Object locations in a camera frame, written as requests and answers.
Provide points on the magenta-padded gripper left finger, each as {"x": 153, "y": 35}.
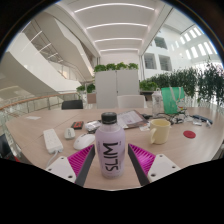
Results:
{"x": 80, "y": 160}

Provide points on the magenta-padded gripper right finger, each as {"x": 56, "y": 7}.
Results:
{"x": 143, "y": 160}

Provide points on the lilac drink bottle black cap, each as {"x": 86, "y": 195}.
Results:
{"x": 110, "y": 146}

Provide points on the white computer mouse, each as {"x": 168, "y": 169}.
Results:
{"x": 83, "y": 141}

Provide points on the cream yellow mug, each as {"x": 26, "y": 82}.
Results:
{"x": 161, "y": 131}

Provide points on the small red black box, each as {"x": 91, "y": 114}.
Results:
{"x": 77, "y": 125}

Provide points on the printed magazine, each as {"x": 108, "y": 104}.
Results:
{"x": 131, "y": 118}

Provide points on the black power adapter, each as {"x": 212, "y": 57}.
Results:
{"x": 146, "y": 116}

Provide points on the flat round red coaster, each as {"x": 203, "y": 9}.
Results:
{"x": 189, "y": 134}

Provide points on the clear plastic shaker bottle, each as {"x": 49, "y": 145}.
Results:
{"x": 157, "y": 103}

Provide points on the white chair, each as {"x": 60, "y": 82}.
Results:
{"x": 131, "y": 101}

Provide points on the white paper sheet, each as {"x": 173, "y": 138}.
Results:
{"x": 33, "y": 117}

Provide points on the green tote bag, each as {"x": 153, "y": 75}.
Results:
{"x": 172, "y": 100}

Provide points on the small planter with green plants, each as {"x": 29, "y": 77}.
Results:
{"x": 87, "y": 91}

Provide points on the glass balustrade with wooden handrail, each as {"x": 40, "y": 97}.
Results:
{"x": 33, "y": 101}

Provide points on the black office chair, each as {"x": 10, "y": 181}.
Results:
{"x": 4, "y": 146}

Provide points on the white cabinet topped with plants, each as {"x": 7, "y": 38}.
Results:
{"x": 116, "y": 86}

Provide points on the row of green indoor trees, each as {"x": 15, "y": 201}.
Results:
{"x": 193, "y": 81}

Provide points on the ceiling light strips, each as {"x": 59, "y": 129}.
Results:
{"x": 115, "y": 25}

